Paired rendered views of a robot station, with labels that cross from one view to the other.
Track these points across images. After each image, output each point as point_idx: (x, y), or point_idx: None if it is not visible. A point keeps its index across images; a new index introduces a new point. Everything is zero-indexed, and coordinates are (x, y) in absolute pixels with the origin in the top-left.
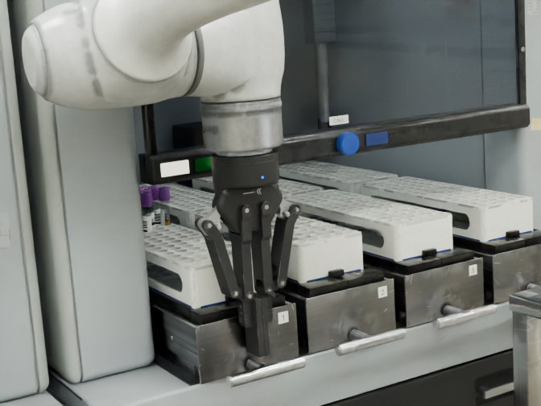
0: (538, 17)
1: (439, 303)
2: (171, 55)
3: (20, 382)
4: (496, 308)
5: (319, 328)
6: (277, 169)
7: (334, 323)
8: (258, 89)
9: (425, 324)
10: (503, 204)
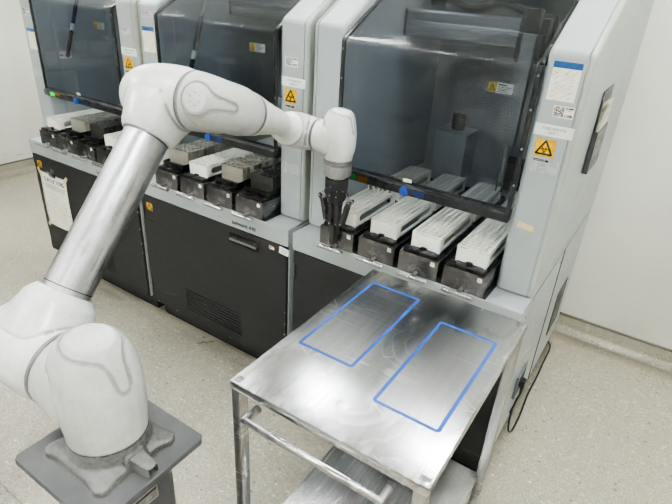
0: (536, 173)
1: (413, 268)
2: (286, 138)
3: (295, 214)
4: (424, 282)
5: (362, 248)
6: (338, 186)
7: (368, 250)
8: (329, 157)
9: (406, 272)
10: (469, 249)
